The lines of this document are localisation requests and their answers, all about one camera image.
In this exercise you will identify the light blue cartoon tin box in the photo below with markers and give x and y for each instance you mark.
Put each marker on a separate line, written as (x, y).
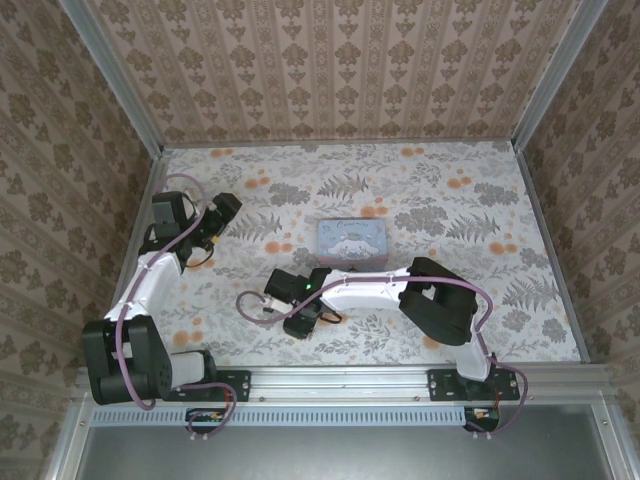
(350, 240)

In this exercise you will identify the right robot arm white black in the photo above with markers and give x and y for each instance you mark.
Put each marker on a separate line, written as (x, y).
(360, 292)

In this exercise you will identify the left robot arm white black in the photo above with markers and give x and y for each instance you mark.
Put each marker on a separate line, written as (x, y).
(145, 280)

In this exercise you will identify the floral table cover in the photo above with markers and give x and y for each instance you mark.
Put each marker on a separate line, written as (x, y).
(260, 350)

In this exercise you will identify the black controller board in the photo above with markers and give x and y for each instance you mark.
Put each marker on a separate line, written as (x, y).
(197, 427)
(487, 425)

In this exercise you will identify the grey metal panel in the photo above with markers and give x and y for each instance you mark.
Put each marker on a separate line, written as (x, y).
(325, 455)

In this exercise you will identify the aluminium side rail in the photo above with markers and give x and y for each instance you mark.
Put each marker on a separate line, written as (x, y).
(154, 170)
(550, 250)

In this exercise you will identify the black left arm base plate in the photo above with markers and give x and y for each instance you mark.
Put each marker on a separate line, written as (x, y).
(240, 383)

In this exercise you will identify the aluminium mounting rail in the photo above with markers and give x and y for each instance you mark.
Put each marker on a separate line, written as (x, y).
(340, 382)

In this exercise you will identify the aluminium frame post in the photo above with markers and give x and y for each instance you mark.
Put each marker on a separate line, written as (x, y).
(555, 75)
(120, 75)

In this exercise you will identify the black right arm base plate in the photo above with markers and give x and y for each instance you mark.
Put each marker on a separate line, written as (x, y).
(442, 385)

